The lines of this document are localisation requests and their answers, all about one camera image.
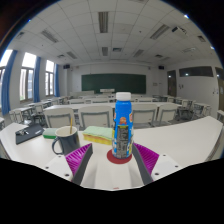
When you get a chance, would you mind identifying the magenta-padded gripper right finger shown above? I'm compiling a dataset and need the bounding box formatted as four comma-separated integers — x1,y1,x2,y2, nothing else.
132,142,183,186

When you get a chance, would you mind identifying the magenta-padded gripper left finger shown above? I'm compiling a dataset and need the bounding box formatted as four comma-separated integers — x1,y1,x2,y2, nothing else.
43,143,94,186

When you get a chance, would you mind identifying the blue white-capped drink bottle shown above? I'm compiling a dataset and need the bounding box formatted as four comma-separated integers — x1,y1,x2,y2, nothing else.
111,91,135,160

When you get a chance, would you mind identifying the dark blue mug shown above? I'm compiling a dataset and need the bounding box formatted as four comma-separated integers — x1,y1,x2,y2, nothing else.
51,125,82,156

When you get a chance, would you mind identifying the flat round red coaster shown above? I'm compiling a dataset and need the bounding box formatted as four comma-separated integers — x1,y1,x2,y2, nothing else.
106,148,133,165

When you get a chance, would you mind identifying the thin wooden stir stick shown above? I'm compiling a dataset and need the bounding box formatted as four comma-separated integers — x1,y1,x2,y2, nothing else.
68,117,74,135

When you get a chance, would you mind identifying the teal green sponge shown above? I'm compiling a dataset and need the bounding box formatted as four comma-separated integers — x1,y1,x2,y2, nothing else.
42,127,60,140

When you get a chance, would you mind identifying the group of classroom chairs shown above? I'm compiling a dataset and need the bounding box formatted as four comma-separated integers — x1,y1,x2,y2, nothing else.
9,94,224,130

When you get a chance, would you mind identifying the group of classroom desks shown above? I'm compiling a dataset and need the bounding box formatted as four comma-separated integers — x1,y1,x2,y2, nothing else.
0,94,214,128

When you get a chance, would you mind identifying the black mat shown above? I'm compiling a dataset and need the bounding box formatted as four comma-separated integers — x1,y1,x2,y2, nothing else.
14,123,45,145

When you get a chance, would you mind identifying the dark brown door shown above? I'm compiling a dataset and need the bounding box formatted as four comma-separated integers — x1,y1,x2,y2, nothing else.
167,69,177,98

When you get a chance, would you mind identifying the green chalkboard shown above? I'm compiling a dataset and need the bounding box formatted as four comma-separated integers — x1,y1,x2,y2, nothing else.
81,73,147,95

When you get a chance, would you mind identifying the tall bright window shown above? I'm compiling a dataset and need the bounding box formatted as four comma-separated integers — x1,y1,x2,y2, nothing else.
44,59,55,97
19,52,37,102
0,49,14,101

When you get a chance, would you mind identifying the group of ceiling lights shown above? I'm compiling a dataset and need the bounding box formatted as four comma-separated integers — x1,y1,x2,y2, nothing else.
14,9,208,61

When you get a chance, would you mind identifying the dark wide wall window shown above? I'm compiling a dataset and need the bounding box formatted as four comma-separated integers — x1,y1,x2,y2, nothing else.
178,66,214,78

